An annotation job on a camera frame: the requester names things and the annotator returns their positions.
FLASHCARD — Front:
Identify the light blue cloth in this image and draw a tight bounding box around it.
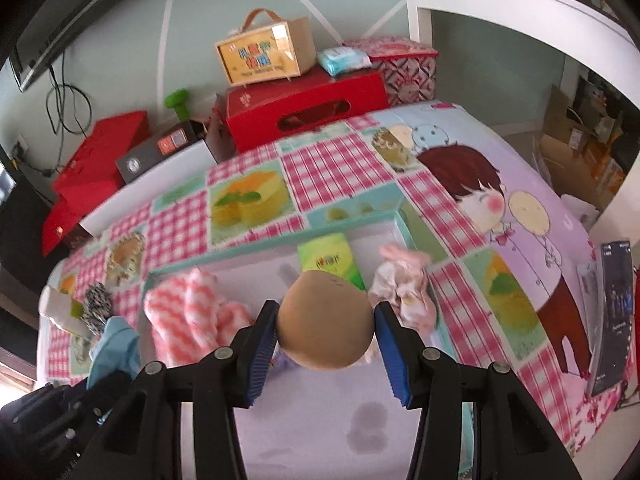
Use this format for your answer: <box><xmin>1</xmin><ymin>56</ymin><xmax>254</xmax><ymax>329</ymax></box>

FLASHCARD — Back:
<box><xmin>87</xmin><ymin>316</ymin><xmax>143</xmax><ymax>391</ymax></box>

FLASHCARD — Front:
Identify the wet wipes pack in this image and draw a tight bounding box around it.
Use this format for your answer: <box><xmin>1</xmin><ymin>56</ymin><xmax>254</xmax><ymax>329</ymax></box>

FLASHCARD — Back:
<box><xmin>317</xmin><ymin>46</ymin><xmax>373</xmax><ymax>77</ymax></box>

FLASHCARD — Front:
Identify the black cable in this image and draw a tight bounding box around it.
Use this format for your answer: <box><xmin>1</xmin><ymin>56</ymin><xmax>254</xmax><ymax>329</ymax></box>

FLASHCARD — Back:
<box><xmin>45</xmin><ymin>62</ymin><xmax>93</xmax><ymax>136</ymax></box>

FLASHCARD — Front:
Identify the pink and white cloth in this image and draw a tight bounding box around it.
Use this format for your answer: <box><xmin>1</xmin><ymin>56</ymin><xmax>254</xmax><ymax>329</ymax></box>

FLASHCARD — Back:
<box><xmin>144</xmin><ymin>267</ymin><xmax>256</xmax><ymax>368</ymax></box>

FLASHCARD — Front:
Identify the tan soft ball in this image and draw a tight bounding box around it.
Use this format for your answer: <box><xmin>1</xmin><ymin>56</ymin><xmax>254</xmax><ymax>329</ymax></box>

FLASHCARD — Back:
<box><xmin>276</xmin><ymin>269</ymin><xmax>376</xmax><ymax>372</ymax></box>

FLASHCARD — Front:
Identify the red patterned box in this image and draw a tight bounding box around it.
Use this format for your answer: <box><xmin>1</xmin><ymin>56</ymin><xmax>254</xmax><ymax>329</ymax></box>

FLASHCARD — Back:
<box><xmin>342</xmin><ymin>36</ymin><xmax>440</xmax><ymax>107</ymax></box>

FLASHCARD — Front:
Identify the red carton box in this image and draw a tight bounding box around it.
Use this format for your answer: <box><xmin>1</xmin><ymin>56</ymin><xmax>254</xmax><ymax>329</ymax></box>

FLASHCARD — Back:
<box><xmin>214</xmin><ymin>66</ymin><xmax>390</xmax><ymax>153</ymax></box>

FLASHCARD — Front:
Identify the yellow carton with handle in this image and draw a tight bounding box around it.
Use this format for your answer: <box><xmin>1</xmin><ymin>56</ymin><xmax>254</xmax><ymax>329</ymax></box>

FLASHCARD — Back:
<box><xmin>215</xmin><ymin>8</ymin><xmax>317</xmax><ymax>86</ymax></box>

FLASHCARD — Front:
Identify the black carton box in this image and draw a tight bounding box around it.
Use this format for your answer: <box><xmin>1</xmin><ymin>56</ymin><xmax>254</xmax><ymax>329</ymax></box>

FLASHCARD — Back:
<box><xmin>116</xmin><ymin>121</ymin><xmax>211</xmax><ymax>185</ymax></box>

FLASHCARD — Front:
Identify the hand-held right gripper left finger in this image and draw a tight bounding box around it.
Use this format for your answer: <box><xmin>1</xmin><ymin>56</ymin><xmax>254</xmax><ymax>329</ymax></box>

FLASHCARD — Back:
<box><xmin>65</xmin><ymin>300</ymin><xmax>281</xmax><ymax>480</ymax></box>

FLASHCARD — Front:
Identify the printed checkered blanket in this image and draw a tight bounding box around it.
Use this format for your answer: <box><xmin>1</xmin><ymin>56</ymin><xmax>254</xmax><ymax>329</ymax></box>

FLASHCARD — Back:
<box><xmin>37</xmin><ymin>102</ymin><xmax>636</xmax><ymax>480</ymax></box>

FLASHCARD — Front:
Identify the teal cardboard box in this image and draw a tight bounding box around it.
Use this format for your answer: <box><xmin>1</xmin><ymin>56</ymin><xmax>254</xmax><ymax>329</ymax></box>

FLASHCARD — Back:
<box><xmin>145</xmin><ymin>209</ymin><xmax>476</xmax><ymax>480</ymax></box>

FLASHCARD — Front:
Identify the brown cardboard box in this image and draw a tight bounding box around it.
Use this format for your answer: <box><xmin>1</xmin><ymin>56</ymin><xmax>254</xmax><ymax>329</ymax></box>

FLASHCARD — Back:
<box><xmin>542</xmin><ymin>85</ymin><xmax>640</xmax><ymax>201</ymax></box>

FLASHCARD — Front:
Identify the pink floral cloth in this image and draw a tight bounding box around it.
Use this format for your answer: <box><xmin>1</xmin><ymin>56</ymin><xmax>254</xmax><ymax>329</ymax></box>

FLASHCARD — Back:
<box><xmin>369</xmin><ymin>244</ymin><xmax>440</xmax><ymax>341</ymax></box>

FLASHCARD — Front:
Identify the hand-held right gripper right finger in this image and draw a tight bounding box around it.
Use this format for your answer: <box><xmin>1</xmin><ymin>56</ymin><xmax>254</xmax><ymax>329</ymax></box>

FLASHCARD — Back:
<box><xmin>374</xmin><ymin>301</ymin><xmax>583</xmax><ymax>480</ymax></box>

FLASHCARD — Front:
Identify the green packet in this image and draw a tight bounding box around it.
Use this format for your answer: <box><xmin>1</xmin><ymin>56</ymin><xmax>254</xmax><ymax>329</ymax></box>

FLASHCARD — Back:
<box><xmin>297</xmin><ymin>234</ymin><xmax>368</xmax><ymax>291</ymax></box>

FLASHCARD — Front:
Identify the green dumbbell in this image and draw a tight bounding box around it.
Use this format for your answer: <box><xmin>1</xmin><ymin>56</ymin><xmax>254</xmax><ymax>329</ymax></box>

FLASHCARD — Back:
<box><xmin>165</xmin><ymin>89</ymin><xmax>193</xmax><ymax>123</ymax></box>

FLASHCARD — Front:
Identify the black cabinet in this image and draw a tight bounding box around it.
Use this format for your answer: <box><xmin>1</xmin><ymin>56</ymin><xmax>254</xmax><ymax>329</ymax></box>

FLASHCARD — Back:
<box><xmin>0</xmin><ymin>157</ymin><xmax>56</xmax><ymax>291</ymax></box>

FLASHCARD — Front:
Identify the black television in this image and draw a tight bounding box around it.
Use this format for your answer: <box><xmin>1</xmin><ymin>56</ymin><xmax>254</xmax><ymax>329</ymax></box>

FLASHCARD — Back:
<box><xmin>0</xmin><ymin>0</ymin><xmax>173</xmax><ymax>93</ymax></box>

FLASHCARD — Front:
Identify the red box with gold clasp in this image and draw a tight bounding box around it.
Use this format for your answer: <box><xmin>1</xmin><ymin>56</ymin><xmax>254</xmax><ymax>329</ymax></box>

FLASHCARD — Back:
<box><xmin>41</xmin><ymin>195</ymin><xmax>93</xmax><ymax>258</ymax></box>

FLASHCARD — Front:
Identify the black smartphone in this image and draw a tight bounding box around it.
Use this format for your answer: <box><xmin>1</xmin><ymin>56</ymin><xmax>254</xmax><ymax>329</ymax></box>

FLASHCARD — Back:
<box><xmin>590</xmin><ymin>240</ymin><xmax>635</xmax><ymax>398</ymax></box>

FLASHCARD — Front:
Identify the black and white scrunchie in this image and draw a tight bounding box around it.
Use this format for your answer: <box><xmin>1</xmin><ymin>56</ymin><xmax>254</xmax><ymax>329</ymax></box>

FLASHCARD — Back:
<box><xmin>82</xmin><ymin>282</ymin><xmax>113</xmax><ymax>336</ymax></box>

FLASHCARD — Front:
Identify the red handbag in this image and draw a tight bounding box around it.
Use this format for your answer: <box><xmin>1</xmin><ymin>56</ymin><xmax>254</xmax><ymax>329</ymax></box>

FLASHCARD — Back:
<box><xmin>52</xmin><ymin>110</ymin><xmax>151</xmax><ymax>201</ymax></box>

